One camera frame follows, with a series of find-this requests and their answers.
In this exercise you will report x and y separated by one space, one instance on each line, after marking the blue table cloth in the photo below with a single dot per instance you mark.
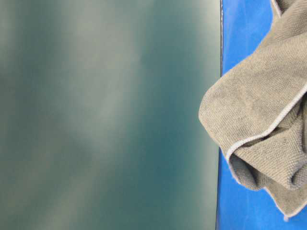
245 24

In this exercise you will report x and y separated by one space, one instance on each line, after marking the grey microfibre towel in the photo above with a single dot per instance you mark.
257 112

